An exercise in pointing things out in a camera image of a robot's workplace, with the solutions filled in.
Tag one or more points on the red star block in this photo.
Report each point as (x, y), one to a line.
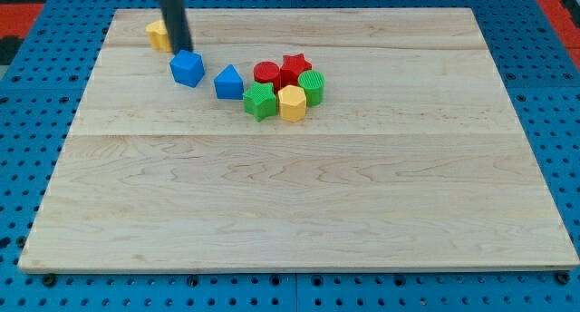
(292, 67)

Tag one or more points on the blue triangular block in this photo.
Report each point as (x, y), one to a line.
(229, 84)

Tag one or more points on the red cylinder block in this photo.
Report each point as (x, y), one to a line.
(267, 72)

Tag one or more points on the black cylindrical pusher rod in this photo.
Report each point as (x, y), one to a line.
(176, 21)

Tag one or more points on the blue cube block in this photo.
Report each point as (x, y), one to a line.
(187, 68)

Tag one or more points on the yellow hexagon block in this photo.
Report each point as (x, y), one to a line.
(292, 103)

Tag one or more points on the light wooden board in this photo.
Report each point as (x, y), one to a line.
(415, 160)

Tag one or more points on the green star block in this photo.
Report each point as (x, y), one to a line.
(260, 101)

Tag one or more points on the green cylinder block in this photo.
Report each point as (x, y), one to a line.
(313, 84)

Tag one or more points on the yellow heart block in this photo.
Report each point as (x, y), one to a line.
(158, 36)

